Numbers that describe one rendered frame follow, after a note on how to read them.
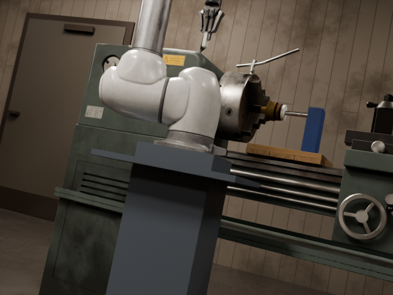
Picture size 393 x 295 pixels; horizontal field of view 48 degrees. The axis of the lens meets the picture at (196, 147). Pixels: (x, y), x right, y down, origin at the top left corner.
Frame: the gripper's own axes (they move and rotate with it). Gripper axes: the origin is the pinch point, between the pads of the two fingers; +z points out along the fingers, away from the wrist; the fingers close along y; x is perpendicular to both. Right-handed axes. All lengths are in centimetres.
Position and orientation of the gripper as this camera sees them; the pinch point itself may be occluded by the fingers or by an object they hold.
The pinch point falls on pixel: (206, 40)
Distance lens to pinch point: 206.2
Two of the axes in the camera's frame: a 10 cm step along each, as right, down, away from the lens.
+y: 9.0, 1.5, -4.2
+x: 4.0, 1.4, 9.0
